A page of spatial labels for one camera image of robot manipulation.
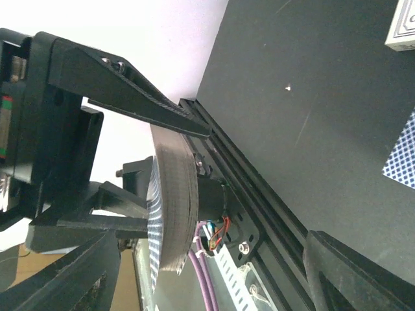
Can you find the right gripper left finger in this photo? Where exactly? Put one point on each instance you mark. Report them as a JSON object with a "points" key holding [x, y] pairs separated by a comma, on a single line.
{"points": [[84, 279]]}

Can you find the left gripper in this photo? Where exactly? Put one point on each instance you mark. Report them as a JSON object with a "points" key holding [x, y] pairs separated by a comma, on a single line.
{"points": [[48, 138]]}

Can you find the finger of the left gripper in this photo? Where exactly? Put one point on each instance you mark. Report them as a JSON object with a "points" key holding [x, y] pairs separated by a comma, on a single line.
{"points": [[81, 212]]}

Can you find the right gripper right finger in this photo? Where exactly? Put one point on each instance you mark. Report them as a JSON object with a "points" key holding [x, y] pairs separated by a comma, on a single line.
{"points": [[340, 278]]}

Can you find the blue playing card deck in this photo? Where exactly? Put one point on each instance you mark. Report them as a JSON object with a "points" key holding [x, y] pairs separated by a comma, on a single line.
{"points": [[172, 202]]}

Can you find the black aluminium rail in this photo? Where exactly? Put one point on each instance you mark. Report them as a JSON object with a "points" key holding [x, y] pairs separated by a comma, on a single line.
{"points": [[265, 237]]}

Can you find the white slotted cable duct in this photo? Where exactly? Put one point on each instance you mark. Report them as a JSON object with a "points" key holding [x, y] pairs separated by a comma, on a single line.
{"points": [[234, 279]]}

